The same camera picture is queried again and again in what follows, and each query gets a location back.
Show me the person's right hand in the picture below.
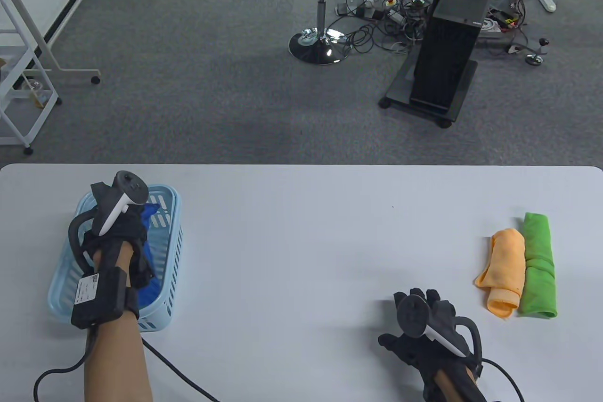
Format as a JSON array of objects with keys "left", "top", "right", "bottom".
[{"left": 378, "top": 288, "right": 482, "bottom": 386}]

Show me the person's left hand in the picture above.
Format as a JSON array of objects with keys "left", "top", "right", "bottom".
[{"left": 83, "top": 206, "right": 156, "bottom": 288}]

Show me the person's right forearm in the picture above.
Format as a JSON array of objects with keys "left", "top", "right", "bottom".
[{"left": 426, "top": 360, "right": 488, "bottom": 402}]

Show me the person's left forearm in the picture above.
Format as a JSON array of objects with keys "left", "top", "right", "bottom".
[{"left": 84, "top": 241, "right": 155, "bottom": 402}]

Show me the blue cloth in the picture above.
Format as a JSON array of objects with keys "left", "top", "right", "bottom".
[{"left": 137, "top": 203, "right": 163, "bottom": 304}]

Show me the light blue plastic basket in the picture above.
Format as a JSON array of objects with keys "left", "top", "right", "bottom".
[{"left": 48, "top": 185, "right": 184, "bottom": 332}]

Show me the white and black right controller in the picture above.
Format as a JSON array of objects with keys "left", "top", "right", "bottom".
[{"left": 397, "top": 295, "right": 483, "bottom": 367}]

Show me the white and black controller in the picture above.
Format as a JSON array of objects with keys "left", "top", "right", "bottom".
[
  {"left": 68, "top": 171, "right": 149, "bottom": 275},
  {"left": 397, "top": 295, "right": 483, "bottom": 367}
]

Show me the orange rolled cloth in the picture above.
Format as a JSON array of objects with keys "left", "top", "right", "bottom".
[{"left": 474, "top": 228, "right": 526, "bottom": 319}]

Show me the white and black left controller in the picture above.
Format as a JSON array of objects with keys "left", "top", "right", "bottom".
[{"left": 68, "top": 171, "right": 149, "bottom": 275}]

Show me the green rolled cloth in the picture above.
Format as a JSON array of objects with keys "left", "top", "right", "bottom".
[{"left": 518, "top": 212, "right": 559, "bottom": 319}]

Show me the white metal shelf rack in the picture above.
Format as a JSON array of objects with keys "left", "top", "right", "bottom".
[{"left": 0, "top": 0, "right": 63, "bottom": 155}]

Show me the black computer tower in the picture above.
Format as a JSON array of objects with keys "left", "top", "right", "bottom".
[{"left": 409, "top": 0, "right": 497, "bottom": 115}]

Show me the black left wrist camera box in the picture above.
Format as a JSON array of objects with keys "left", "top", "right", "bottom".
[{"left": 71, "top": 268, "right": 140, "bottom": 329}]

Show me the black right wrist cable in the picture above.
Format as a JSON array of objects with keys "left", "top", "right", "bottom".
[{"left": 478, "top": 358, "right": 526, "bottom": 402}]

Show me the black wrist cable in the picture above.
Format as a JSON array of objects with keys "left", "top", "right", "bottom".
[
  {"left": 33, "top": 327, "right": 221, "bottom": 402},
  {"left": 478, "top": 358, "right": 526, "bottom": 402}
]

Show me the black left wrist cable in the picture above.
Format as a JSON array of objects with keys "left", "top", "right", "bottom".
[{"left": 33, "top": 327, "right": 221, "bottom": 402}]

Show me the tangle of floor cables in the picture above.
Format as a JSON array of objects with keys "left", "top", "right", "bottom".
[{"left": 335, "top": 0, "right": 552, "bottom": 67}]

